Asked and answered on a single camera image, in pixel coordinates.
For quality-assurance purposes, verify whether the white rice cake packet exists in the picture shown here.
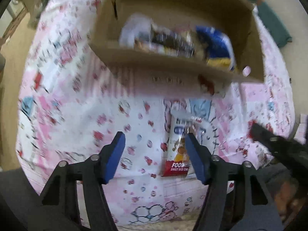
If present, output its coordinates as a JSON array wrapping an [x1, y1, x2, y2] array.
[[162, 111, 204, 177], [119, 13, 153, 52]]

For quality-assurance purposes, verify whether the yellow gold snack packet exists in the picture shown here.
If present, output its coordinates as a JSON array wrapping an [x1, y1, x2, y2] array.
[[207, 57, 232, 70]]

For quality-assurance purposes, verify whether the blue snack bag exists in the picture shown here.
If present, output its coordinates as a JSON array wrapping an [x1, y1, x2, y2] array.
[[196, 26, 236, 71]]

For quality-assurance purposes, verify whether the dark chocolate snack packet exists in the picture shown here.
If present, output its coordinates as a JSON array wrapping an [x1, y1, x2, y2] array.
[[151, 24, 195, 58]]

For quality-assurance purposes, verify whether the person's right hand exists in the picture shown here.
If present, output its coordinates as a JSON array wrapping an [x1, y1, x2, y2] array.
[[274, 181, 307, 226]]

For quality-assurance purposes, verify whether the pink cartoon bed sheet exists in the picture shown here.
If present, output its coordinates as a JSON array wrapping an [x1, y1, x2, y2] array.
[[16, 0, 295, 227]]

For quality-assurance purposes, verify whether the cardboard box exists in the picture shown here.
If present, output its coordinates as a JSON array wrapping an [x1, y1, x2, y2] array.
[[89, 0, 264, 83]]

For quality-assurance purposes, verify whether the teal headboard cushion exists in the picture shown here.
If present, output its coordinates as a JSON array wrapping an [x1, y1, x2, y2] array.
[[249, 0, 292, 48]]

